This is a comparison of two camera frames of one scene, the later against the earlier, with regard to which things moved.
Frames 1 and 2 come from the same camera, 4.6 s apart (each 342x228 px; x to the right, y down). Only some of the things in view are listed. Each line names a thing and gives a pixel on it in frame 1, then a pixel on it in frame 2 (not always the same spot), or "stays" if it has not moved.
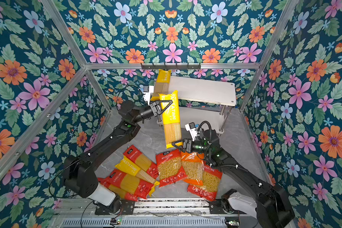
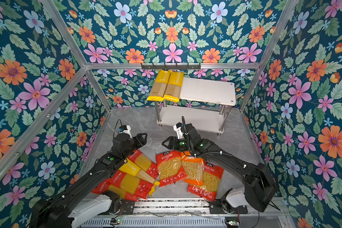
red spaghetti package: (142, 161) stays
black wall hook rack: (170, 67) stays
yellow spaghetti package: (127, 165) stays
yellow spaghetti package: (171, 118) to (172, 92)
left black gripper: (158, 102) to (140, 139)
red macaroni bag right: (209, 189) stays
